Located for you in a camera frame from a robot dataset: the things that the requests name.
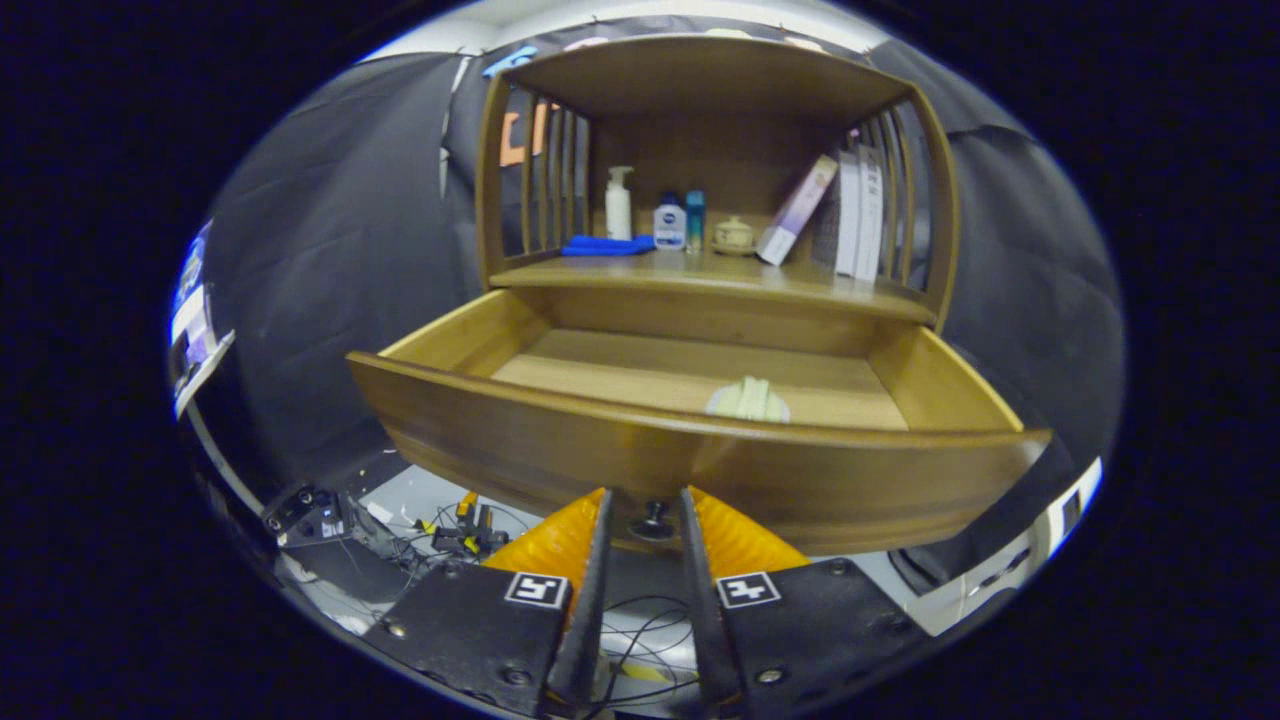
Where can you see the white book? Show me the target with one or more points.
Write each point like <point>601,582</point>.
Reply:
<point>870,215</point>

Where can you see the wooden countertop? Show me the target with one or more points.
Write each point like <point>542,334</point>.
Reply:
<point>700,272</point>

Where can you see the patterned cover book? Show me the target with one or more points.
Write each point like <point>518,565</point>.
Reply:
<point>848,215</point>

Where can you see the wooden drawer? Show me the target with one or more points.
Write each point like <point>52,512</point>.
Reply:
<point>520,450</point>

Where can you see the beige lidded tea cup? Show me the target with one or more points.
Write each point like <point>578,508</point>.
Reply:
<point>733,236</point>

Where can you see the purple book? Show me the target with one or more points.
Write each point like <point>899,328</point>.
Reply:
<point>797,210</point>

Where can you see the black electronic device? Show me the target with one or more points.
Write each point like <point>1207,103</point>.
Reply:
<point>300,512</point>

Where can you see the wooden cabinet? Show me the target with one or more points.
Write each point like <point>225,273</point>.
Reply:
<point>700,90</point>

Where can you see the white bottle with blue cap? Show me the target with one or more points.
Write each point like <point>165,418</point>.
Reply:
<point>669,225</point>

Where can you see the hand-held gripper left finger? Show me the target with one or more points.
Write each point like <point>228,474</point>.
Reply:
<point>592,620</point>

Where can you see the white pump bottle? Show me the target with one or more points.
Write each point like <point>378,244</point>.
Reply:
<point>619,205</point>

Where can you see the colourful printed board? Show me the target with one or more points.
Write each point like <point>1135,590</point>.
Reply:
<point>195,320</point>

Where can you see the yellow tape strip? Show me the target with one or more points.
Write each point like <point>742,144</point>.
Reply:
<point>645,672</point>

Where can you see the blue folded cloth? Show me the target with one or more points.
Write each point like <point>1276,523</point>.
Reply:
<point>605,245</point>

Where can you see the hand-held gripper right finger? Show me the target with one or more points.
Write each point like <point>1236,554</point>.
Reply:
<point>705,620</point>

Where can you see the clear blue bottle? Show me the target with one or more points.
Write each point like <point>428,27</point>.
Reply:
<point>695,220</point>

